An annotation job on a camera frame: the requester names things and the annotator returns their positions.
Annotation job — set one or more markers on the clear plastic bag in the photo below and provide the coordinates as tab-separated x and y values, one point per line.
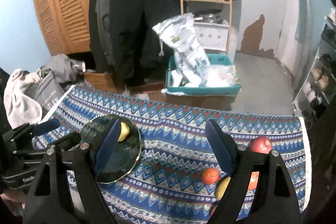
220	76

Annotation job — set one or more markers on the white shoe rack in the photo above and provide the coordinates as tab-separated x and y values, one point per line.
318	88

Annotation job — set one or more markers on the steel pot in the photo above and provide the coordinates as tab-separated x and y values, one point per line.
209	16

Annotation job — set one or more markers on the white rice bag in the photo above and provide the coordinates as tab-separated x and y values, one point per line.
191	60

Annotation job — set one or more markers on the teal cardboard box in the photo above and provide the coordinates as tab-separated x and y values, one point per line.
190	90

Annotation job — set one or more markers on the grey crumpled clothing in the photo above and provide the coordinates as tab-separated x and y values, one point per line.
65	69

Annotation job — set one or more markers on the white storage basket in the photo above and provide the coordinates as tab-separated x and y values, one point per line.
212	36

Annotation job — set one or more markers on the blue patterned cloth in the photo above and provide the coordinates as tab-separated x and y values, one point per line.
165	185

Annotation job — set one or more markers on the grey shopping bag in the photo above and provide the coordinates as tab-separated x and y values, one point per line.
46	93

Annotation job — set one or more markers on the person's hand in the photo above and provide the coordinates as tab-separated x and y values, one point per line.
15	201

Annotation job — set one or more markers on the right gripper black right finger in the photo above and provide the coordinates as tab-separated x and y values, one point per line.
275	199

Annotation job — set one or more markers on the orange tangerine near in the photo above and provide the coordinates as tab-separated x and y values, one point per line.
253	181

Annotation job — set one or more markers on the red apple far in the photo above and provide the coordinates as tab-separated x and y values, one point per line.
261	145

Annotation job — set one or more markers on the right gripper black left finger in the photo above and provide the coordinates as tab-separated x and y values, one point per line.
49	199

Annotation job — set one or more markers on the yellow green pear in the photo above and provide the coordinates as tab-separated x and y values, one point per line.
221	187

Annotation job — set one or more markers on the yellow apple on plate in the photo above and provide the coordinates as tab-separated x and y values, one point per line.
125	131

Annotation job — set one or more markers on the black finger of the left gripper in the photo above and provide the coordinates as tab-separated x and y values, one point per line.
45	127
67	142

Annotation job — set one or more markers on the small orange tangerine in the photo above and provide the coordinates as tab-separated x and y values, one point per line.
210	176

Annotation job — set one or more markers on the dark glass plate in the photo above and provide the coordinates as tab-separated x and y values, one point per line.
124	156

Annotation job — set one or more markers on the black hanging coat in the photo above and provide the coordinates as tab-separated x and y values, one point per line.
122	40

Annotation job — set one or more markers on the white grey towel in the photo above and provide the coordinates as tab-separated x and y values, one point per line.
20	108

